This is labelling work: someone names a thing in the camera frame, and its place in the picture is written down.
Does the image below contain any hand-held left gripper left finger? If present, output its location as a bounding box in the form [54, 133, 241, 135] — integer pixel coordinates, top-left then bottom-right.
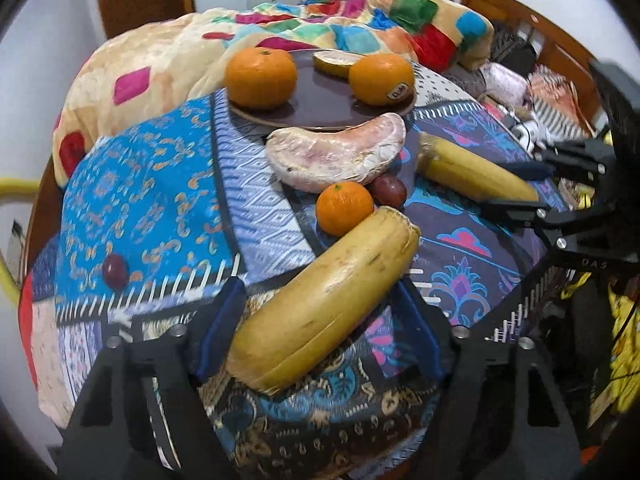
[59, 277, 247, 480]

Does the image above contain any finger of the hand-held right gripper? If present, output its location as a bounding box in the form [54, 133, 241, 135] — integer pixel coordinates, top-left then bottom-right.
[497, 139, 617, 186]
[479, 199, 593, 252]

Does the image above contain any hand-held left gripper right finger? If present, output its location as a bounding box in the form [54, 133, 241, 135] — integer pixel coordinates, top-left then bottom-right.
[393, 280, 585, 480]

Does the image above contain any slim yellow banana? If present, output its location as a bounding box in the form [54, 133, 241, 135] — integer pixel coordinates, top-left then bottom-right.
[418, 133, 541, 204]

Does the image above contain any large yellow banana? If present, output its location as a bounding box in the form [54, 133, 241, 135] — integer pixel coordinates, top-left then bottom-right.
[226, 206, 422, 395]

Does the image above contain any round brown plate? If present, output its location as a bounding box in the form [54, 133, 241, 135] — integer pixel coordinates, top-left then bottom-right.
[227, 48, 418, 132]

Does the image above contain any striped cloth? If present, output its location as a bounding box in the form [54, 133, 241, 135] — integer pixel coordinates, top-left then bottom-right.
[527, 71, 596, 141]

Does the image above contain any pink floral pillow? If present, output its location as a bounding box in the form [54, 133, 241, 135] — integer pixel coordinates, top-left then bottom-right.
[480, 61, 532, 107]

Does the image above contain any dark red plum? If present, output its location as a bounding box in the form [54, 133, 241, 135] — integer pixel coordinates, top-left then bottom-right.
[369, 173, 408, 209]
[101, 253, 130, 291]

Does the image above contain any black bag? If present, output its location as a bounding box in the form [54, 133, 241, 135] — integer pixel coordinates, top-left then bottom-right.
[490, 22, 540, 77]

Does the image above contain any wooden headboard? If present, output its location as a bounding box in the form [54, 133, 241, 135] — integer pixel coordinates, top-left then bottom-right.
[432, 0, 618, 128]

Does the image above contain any small orange mandarin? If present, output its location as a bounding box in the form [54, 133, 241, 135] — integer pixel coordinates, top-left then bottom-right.
[315, 181, 375, 237]

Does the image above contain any blue patterned bed sheet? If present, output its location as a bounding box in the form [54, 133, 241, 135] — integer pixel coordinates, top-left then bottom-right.
[19, 67, 576, 480]

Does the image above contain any yellow cloth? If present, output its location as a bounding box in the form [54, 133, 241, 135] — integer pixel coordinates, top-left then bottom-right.
[562, 180, 640, 428]

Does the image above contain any orange with sticker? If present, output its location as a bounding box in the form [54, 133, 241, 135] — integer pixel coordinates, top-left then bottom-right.
[348, 53, 416, 107]

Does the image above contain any peeled pomelo segment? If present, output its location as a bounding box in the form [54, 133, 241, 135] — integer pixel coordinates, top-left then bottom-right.
[265, 112, 408, 194]

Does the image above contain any cut green citrus half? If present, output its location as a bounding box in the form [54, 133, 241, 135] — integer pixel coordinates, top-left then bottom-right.
[313, 50, 362, 79]

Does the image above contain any yellow tube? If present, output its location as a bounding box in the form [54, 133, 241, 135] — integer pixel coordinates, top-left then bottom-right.
[0, 177, 42, 311]

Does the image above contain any large orange mandarin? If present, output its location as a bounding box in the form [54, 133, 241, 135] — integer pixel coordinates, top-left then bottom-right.
[223, 47, 299, 110]

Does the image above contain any colourful checked blanket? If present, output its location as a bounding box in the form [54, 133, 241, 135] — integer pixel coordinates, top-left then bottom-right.
[52, 0, 496, 188]

